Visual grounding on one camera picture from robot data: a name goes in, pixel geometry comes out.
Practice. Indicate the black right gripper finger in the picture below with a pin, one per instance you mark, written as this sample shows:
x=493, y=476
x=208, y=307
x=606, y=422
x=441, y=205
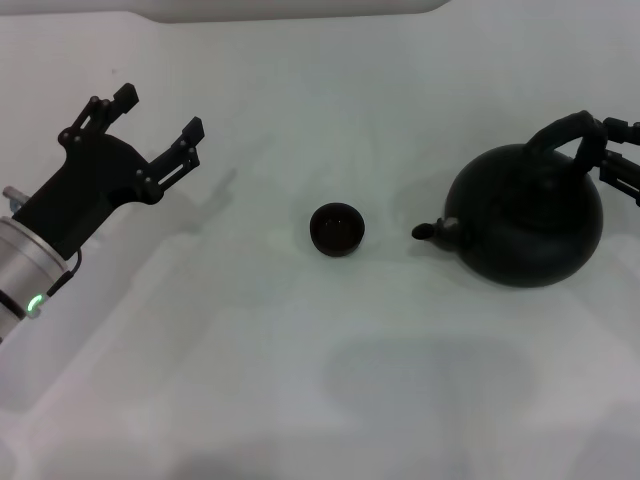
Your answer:
x=625, y=132
x=622, y=175

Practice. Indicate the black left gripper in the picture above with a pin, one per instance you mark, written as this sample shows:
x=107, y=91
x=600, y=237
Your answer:
x=90, y=180

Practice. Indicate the small dark brown teacup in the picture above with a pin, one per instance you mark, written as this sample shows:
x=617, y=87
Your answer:
x=337, y=232

